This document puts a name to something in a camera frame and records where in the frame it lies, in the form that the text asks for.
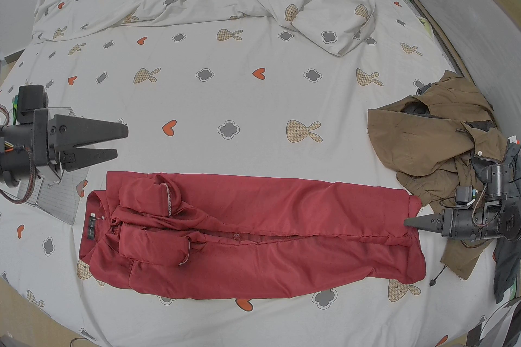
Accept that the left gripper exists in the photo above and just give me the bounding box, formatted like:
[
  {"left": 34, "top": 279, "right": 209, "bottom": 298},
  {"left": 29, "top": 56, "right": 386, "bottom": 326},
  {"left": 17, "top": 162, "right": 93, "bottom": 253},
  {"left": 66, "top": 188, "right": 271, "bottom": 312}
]
[{"left": 0, "top": 109, "right": 129, "bottom": 184}]

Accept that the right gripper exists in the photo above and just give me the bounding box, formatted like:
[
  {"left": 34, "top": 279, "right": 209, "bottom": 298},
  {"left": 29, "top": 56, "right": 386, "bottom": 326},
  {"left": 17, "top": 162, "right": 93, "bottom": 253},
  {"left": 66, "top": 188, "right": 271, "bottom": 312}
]
[{"left": 404, "top": 208, "right": 475, "bottom": 239}]

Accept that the red shirt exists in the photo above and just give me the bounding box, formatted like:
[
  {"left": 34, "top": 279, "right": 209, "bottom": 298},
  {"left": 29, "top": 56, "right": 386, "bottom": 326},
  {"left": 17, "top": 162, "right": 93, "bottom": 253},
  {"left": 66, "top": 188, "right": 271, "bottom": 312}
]
[{"left": 77, "top": 171, "right": 427, "bottom": 300}]

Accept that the clear plastic box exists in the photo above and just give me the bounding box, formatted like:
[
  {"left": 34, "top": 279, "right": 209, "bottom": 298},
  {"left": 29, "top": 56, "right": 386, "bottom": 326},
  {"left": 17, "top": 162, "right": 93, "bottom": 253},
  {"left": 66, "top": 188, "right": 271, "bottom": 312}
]
[{"left": 18, "top": 105, "right": 90, "bottom": 226}]

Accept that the brown jacket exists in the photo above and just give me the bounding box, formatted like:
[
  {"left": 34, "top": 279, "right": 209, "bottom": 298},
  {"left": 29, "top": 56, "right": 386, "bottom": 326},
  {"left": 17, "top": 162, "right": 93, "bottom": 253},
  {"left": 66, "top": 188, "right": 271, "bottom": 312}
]
[{"left": 367, "top": 70, "right": 511, "bottom": 286}]

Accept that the dark grey garment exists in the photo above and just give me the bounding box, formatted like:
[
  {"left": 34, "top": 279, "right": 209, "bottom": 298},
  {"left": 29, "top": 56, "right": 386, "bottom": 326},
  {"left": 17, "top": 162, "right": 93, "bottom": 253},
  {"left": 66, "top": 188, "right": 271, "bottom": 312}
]
[{"left": 470, "top": 142, "right": 521, "bottom": 303}]

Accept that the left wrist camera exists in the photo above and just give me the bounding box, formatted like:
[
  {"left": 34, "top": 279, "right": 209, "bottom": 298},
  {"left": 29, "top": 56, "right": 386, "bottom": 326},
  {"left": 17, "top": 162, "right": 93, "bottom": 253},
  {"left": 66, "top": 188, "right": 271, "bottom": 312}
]
[{"left": 12, "top": 85, "right": 49, "bottom": 126}]

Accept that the black cable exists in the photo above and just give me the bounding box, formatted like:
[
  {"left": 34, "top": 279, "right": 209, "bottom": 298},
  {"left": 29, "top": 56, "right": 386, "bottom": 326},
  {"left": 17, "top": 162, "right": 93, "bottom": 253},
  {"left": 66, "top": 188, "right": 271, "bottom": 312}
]
[{"left": 0, "top": 146, "right": 38, "bottom": 204}]

